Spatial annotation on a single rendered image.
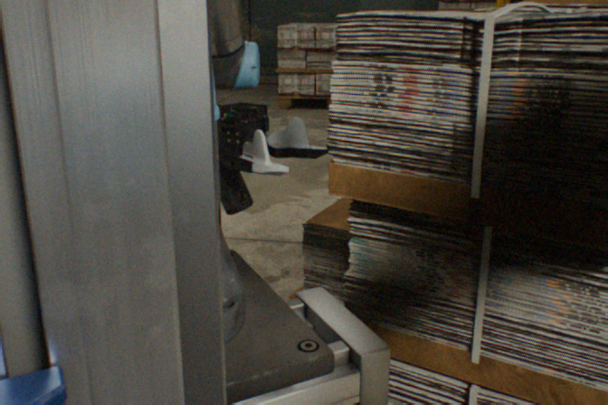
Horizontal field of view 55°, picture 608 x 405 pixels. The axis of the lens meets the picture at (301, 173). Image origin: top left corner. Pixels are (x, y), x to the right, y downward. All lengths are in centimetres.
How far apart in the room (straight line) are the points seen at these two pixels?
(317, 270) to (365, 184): 64
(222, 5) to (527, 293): 54
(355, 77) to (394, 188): 14
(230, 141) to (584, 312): 51
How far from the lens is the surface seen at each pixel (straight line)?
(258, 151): 80
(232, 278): 49
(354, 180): 73
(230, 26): 87
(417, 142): 69
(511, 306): 77
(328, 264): 133
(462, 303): 78
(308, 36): 600
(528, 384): 81
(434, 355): 83
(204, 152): 16
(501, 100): 66
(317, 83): 603
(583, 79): 63
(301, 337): 49
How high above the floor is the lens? 108
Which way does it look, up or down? 16 degrees down
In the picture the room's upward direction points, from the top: straight up
